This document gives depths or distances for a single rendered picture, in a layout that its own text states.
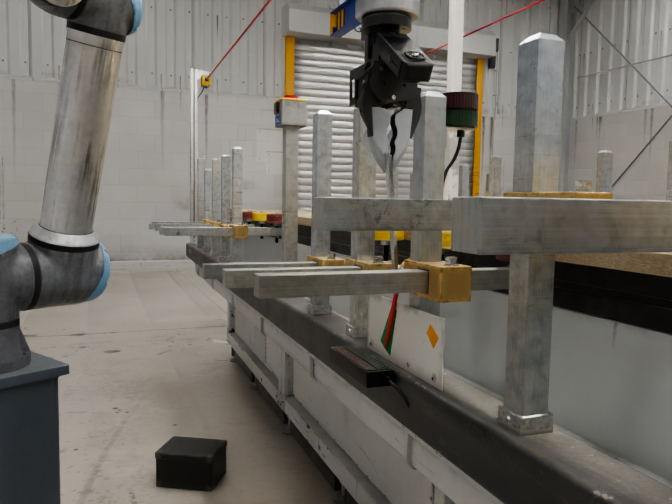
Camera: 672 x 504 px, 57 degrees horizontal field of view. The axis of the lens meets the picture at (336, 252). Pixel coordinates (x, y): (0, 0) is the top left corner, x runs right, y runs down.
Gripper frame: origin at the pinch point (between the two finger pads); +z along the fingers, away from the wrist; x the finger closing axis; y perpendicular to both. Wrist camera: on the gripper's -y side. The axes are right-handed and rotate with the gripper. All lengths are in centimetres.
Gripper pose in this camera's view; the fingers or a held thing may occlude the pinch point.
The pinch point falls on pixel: (389, 163)
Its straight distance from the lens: 87.8
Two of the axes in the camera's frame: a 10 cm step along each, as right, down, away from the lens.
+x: -9.4, 0.2, -3.4
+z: -0.1, 10.0, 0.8
